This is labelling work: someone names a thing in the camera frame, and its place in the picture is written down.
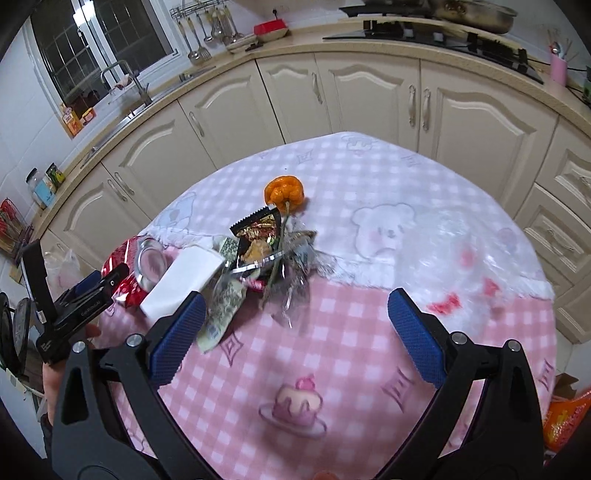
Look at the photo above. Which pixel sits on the black gas stove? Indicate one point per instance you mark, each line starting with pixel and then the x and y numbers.
pixel 438 39

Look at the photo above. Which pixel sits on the green printed wrapper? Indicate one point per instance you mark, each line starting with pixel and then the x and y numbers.
pixel 221 309

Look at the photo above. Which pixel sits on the kitchen window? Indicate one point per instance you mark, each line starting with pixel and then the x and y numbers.
pixel 101 41

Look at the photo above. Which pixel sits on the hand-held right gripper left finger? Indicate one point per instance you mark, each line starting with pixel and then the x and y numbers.
pixel 178 341

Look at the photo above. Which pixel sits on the steel frying pan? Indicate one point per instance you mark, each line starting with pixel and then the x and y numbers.
pixel 475 16

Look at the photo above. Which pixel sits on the black round object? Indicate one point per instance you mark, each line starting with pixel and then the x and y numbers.
pixel 11 332

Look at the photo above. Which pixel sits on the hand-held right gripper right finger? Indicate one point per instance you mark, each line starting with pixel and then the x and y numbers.
pixel 415 337

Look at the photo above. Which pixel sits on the person's left hand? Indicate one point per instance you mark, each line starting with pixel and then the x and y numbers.
pixel 50 387

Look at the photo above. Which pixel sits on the white tissue pack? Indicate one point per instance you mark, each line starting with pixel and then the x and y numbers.
pixel 184 279

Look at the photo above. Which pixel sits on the black snack wrapper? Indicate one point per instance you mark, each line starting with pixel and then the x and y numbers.
pixel 254 226

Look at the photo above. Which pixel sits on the clear crinkled plastic wrap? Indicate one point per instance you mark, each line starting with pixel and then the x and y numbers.
pixel 295 267

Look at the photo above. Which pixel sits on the red box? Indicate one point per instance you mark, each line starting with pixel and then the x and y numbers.
pixel 271 30

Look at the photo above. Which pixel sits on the clear plastic bag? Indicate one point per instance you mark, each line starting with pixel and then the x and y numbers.
pixel 457 240

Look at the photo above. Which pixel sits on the white plastic bag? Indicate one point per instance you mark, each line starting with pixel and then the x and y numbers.
pixel 64 267

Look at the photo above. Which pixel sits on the glass jar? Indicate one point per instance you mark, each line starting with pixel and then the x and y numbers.
pixel 33 184

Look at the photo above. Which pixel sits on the steel faucet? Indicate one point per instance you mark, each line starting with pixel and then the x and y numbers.
pixel 124 78

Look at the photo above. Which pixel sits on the pink utensil holder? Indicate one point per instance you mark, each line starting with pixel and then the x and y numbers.
pixel 558 64

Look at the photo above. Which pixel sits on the hanging kitchen utensils rack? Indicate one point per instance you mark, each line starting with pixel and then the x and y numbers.
pixel 203 27

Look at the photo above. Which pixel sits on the yellow box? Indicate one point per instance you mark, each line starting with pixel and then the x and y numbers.
pixel 69 120

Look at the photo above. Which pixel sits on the dried orange peel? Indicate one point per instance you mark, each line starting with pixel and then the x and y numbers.
pixel 284 191

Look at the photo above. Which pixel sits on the pink checked printed blanket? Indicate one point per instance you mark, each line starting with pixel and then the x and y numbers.
pixel 351 323

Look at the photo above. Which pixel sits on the steel sink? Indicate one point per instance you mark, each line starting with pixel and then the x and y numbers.
pixel 134 113

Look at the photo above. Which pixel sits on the orange plastic bag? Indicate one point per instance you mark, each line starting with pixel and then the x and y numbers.
pixel 565 420

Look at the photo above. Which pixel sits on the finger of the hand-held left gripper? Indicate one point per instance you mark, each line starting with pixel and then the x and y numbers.
pixel 115 277
pixel 83 284

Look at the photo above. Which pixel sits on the red tin can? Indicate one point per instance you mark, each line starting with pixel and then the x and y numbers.
pixel 122 281

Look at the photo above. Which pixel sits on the cream kitchen cabinets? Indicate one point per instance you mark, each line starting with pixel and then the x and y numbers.
pixel 369 101

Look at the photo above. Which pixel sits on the clear plastic cup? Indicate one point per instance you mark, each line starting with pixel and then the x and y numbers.
pixel 151 263

